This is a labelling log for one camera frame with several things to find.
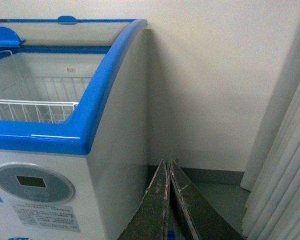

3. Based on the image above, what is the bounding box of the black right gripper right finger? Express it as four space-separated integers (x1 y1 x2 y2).
169 160 244 240

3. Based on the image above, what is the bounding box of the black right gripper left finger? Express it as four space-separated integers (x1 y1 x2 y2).
119 160 171 240

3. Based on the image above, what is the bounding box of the sliding glass freezer lid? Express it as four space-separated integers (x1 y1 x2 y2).
0 15 132 48

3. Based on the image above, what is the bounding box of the white pleated curtain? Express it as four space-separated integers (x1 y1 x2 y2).
240 22 300 240

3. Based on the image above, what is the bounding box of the pale blue instruction sticker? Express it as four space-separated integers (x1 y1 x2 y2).
11 201 81 233

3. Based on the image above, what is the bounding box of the oval grey control panel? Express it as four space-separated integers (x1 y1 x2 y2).
0 162 75 204

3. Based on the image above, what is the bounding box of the white blue chest freezer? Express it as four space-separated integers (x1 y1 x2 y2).
0 19 148 240

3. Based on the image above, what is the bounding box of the white wire freezer basket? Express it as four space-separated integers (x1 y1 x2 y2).
0 50 98 124

